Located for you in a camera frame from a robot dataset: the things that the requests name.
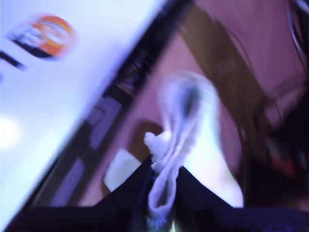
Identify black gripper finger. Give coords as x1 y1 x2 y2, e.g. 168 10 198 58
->
94 157 155 208
176 166 234 208

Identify pastel striped tea towel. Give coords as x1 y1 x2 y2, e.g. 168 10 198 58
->
103 71 244 227

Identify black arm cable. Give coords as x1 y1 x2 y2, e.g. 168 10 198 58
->
286 0 309 71

